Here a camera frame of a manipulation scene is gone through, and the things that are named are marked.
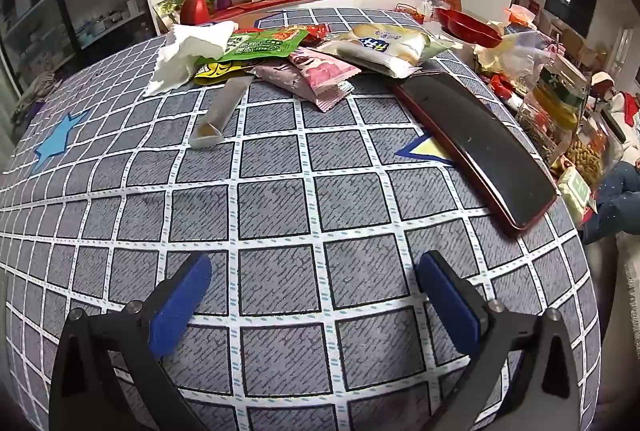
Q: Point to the yellow snack packet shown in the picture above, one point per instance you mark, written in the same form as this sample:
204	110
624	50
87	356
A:
215	73

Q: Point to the white crumpled tissue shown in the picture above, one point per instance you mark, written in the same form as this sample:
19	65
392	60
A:
176	60

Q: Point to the grey checkered tablecloth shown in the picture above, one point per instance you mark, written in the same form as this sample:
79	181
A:
313	222

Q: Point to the grey stick packet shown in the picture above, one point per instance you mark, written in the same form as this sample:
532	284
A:
209	131

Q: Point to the white bread packet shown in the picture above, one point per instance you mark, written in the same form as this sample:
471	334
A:
393	51

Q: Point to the green snack packet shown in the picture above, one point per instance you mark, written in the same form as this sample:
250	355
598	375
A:
270	43

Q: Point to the red apple ornament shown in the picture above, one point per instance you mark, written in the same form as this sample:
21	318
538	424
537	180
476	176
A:
194	13

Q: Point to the pink snack packet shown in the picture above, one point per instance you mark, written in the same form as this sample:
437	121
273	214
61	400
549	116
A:
310	75

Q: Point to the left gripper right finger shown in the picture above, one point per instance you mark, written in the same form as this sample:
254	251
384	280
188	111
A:
542	395

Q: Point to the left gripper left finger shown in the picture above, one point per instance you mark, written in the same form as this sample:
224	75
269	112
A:
85	392

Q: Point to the red bowl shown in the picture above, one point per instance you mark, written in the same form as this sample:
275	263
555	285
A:
466	28

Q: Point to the black red-rimmed tray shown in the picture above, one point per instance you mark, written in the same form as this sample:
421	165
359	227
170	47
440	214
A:
504	174

